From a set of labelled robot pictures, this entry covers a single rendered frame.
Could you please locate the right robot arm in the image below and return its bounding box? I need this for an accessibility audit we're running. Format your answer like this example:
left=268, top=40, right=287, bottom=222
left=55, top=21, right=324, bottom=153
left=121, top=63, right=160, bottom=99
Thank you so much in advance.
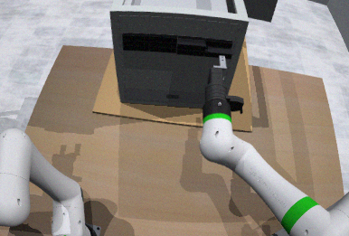
left=200, top=113, right=349, bottom=236

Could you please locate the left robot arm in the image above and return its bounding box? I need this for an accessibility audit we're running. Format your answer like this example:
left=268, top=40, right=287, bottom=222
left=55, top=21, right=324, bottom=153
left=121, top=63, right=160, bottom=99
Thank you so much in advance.
left=0, top=128, right=97, bottom=236

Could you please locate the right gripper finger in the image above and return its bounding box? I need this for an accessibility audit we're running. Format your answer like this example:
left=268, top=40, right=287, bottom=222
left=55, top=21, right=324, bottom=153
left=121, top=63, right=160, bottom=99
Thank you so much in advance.
left=213, top=56, right=227, bottom=71

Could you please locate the grey metal rack frame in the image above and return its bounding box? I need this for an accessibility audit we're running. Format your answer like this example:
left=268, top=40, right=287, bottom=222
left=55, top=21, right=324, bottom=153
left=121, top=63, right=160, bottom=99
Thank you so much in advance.
left=109, top=0, right=249, bottom=108

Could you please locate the tan cardboard sheet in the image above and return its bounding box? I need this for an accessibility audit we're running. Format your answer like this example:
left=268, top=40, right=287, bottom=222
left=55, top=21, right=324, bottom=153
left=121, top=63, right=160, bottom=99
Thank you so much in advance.
left=92, top=38, right=252, bottom=132

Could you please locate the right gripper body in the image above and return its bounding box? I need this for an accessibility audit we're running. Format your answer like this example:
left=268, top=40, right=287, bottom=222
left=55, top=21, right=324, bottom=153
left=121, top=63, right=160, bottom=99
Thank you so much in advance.
left=203, top=68, right=244, bottom=119

